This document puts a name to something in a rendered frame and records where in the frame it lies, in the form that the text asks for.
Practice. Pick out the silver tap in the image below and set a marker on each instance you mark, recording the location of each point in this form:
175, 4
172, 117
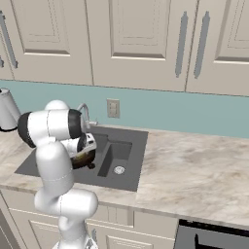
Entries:
85, 110

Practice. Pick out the beige base cupboard door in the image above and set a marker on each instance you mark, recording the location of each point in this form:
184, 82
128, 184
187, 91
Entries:
136, 238
35, 227

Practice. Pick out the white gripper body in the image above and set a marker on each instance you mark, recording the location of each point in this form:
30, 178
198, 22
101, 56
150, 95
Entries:
91, 147

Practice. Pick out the beige panel under sink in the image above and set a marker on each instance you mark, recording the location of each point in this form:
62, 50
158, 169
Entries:
113, 214

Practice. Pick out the steel and black dishwasher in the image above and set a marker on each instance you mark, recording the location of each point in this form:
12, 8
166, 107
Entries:
214, 236

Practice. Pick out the dark grey sink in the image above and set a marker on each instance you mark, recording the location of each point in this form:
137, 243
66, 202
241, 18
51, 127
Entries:
121, 155

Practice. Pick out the beige wall cupboard door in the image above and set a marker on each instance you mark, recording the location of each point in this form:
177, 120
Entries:
4, 35
227, 42
48, 32
139, 35

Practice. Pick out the grey wall socket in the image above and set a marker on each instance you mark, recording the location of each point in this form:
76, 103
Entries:
113, 108

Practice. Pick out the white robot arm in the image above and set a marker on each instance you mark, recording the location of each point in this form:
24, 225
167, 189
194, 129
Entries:
53, 168

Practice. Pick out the silver kettle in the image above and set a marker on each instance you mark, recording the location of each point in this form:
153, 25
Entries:
7, 110

